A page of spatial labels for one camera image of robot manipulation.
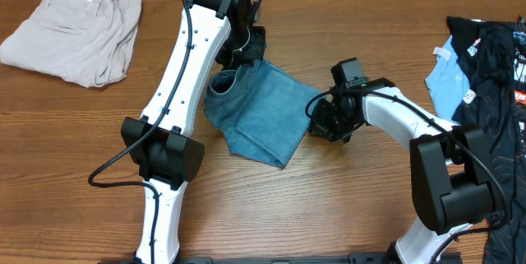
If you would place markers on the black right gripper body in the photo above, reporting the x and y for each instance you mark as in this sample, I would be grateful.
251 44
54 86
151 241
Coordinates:
335 123

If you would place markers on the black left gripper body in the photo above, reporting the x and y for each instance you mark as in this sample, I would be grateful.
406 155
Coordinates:
243 44

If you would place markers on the blue denim jeans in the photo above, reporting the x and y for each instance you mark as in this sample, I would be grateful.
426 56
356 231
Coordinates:
260 109

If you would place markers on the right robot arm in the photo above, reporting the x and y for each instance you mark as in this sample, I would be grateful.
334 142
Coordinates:
453 183

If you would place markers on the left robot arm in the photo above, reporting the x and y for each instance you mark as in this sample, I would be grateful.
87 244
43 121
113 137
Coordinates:
159 141

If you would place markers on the light blue garment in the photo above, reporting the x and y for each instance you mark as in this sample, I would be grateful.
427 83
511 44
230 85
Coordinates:
447 84

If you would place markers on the folded beige trousers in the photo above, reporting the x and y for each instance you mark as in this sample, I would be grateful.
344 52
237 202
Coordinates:
86 42

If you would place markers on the black printed t-shirt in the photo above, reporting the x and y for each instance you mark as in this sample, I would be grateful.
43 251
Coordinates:
492 56

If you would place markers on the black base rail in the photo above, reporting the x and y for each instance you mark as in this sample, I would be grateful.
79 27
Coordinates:
279 260

